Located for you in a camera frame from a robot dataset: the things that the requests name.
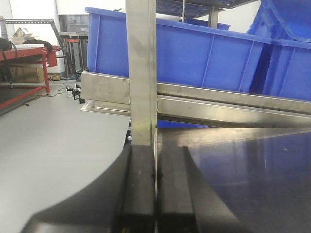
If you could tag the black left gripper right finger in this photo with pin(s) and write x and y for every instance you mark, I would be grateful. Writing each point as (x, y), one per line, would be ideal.
(186, 202)

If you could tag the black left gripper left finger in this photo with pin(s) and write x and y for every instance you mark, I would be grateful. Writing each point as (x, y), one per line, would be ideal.
(120, 200)

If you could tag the stainless steel shelf rack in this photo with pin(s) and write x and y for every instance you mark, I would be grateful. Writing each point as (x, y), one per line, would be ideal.
(146, 100)

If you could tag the black power adapter on floor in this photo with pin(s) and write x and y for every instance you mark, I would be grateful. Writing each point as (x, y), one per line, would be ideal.
(76, 93)

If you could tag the blue plastic bin left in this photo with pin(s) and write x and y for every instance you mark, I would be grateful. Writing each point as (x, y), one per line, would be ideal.
(186, 53)

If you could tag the blue plastic bin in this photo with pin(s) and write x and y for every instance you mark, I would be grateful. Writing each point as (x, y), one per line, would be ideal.
(186, 53)
(284, 68)

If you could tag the cardboard box under workbench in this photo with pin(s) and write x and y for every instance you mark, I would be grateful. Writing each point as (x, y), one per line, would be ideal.
(27, 74)

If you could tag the red metal workbench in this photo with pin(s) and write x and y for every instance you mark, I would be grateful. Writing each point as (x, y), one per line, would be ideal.
(26, 55)

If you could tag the blue plastic bin right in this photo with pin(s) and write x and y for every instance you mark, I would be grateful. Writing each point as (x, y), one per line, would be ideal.
(284, 68)

